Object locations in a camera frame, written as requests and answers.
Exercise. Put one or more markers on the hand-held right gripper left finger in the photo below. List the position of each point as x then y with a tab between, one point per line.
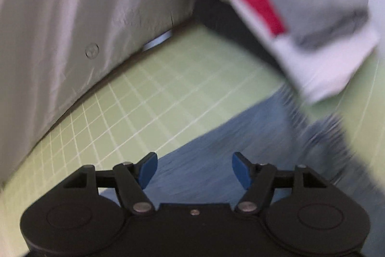
149	169

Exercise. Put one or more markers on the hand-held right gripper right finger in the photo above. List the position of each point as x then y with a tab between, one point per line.
240	170

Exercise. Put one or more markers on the blue denim pants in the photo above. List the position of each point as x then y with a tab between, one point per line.
210	151

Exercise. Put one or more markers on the white red grey garment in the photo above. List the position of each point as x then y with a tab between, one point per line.
303	4

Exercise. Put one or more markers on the green grid cutting mat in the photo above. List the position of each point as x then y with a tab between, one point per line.
156	94

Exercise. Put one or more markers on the grey fabric backdrop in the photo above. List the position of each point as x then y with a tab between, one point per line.
75	4

